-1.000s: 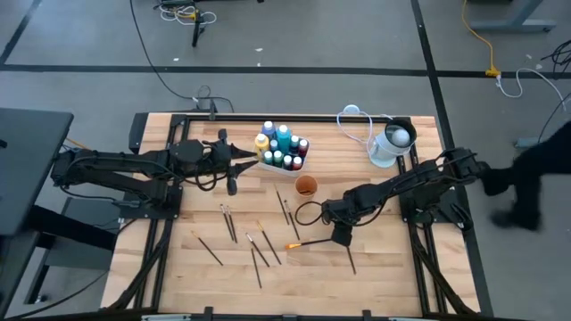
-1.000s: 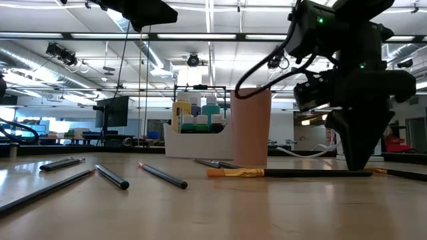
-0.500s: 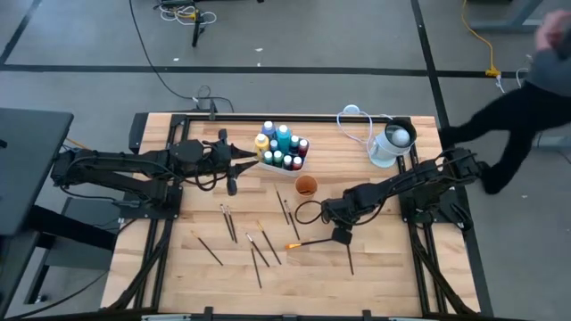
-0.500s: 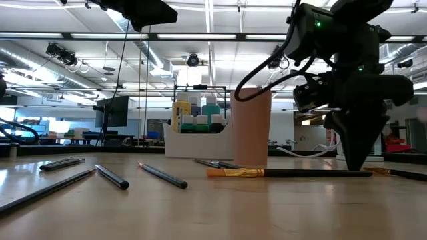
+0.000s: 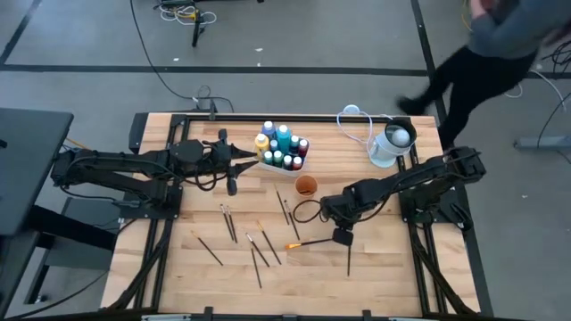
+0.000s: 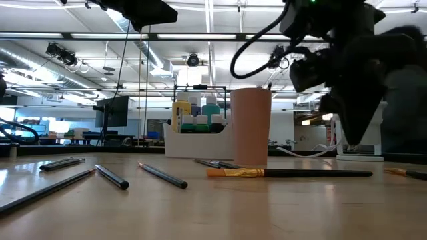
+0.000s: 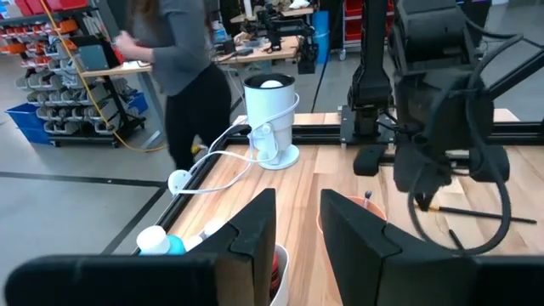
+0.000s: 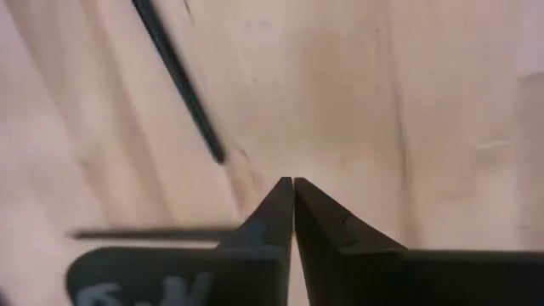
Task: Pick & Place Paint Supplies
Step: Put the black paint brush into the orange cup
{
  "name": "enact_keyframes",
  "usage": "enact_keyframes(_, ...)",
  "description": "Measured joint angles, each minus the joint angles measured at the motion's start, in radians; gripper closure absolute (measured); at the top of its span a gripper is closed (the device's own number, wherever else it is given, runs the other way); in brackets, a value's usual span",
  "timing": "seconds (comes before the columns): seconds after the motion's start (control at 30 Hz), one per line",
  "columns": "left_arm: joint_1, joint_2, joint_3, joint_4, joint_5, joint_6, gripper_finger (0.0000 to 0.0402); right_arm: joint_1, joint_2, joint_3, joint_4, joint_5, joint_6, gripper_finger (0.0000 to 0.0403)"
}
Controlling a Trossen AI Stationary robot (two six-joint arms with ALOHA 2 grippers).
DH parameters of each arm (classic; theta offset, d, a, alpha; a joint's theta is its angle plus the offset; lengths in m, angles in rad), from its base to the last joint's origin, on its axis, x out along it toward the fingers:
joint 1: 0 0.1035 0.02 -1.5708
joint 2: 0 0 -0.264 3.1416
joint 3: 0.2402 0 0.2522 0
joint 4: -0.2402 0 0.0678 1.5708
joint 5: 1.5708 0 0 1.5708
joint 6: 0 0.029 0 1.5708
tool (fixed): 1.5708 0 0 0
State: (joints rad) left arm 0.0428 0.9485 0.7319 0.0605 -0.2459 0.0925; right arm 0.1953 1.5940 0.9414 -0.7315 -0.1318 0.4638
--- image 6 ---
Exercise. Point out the black paintbrush golden ferrule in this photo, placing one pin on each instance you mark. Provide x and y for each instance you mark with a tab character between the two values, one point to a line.
413	174

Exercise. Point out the large violet-blue paint bottle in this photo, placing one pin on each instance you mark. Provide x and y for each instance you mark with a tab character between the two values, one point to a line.
196	110

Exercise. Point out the small teal paint bottle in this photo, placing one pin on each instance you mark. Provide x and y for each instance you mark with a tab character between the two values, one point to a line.
187	128

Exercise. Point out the orange-bristle paintbrush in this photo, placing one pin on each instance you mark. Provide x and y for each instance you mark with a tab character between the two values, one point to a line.
300	173

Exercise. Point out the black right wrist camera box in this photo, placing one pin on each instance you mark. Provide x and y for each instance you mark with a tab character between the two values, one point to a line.
320	16

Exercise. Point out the black ceiling-mounted camera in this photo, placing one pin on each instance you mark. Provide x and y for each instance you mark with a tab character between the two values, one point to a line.
61	53

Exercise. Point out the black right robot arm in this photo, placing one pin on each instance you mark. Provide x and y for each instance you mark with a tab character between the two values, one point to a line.
407	100

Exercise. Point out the white plastic caddy tray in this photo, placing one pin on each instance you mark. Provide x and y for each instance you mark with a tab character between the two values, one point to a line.
197	146

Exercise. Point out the overhead light bar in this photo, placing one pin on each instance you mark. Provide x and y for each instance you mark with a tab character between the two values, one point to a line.
86	35

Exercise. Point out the white cylindrical camera stand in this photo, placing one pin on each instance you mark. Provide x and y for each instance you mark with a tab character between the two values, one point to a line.
360	157

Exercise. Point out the black monitor on stand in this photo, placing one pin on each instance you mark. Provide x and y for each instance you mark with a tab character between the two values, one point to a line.
115	111

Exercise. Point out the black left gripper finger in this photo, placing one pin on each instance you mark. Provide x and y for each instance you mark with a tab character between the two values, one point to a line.
150	13

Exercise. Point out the large yellow paint bottle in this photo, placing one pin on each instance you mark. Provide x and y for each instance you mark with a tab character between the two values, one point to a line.
180	115

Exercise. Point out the terracotta orange cup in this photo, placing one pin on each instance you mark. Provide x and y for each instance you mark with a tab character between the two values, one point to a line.
250	133

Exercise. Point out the silver ceiling duct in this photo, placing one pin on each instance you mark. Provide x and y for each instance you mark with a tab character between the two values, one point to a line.
33	65

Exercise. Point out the black dome camera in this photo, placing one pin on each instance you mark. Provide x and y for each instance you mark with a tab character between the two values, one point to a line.
193	60

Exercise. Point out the large turquoise paint bottle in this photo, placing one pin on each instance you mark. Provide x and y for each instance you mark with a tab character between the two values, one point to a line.
211	111

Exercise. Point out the small black paint bottle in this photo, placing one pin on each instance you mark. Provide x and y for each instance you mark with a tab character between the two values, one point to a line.
217	128

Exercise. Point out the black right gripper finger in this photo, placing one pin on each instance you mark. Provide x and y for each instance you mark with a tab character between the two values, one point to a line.
357	116

